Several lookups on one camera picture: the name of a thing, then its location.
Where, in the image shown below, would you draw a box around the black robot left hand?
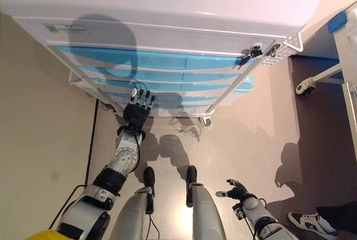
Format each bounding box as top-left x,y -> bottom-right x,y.
122,88 -> 156,132

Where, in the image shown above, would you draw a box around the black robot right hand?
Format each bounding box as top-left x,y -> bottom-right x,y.
215,179 -> 249,200

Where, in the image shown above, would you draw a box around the yellow robot shoulder cover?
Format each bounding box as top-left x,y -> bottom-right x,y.
23,229 -> 67,240

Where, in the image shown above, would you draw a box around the black and white wrist tag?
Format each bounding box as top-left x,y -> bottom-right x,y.
231,204 -> 246,220

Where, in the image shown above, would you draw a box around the silver robot right leg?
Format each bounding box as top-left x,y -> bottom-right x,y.
186,183 -> 226,240

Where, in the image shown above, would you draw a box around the silver robot leg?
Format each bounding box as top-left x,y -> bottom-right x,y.
110,185 -> 156,240
186,183 -> 226,240

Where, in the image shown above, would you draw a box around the black robot right foot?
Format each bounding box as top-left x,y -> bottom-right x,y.
186,165 -> 197,184

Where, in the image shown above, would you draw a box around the black robot foot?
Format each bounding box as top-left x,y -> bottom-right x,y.
186,165 -> 197,184
143,166 -> 156,188

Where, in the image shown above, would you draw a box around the white side rack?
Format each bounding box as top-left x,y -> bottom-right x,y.
67,71 -> 97,95

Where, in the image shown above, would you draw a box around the black robot left foot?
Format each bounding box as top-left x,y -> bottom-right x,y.
143,166 -> 156,188

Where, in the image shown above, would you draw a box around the white and brown sneaker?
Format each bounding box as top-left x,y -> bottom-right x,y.
287,212 -> 340,238

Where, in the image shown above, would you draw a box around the silver robot left leg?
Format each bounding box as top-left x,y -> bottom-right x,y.
110,185 -> 156,240

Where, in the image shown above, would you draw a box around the white bin with blue lid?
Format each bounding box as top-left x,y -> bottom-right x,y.
233,74 -> 253,93

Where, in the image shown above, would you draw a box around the black trouser leg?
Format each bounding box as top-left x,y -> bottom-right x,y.
316,201 -> 357,234

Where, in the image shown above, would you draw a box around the cart label sticker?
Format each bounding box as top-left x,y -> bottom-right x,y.
41,22 -> 91,36

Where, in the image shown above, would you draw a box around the white medical cart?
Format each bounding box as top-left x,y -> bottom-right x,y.
0,0 -> 321,121

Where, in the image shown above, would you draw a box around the black cart keys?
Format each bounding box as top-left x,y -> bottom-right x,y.
237,43 -> 264,69

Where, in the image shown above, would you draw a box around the metal cart latch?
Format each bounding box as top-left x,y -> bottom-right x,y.
266,43 -> 282,58

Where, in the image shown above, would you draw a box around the blue bed corner bumper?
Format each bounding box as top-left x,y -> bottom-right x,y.
326,9 -> 348,33

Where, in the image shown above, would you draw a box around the white floor cable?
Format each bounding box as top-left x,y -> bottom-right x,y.
168,113 -> 203,139

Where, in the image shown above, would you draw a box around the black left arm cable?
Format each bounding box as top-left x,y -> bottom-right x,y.
49,184 -> 95,231

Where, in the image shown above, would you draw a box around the white wire mesh basket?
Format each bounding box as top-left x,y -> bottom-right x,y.
260,32 -> 303,68

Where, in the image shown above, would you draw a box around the white hospital bed frame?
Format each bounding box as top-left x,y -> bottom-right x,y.
301,0 -> 357,168

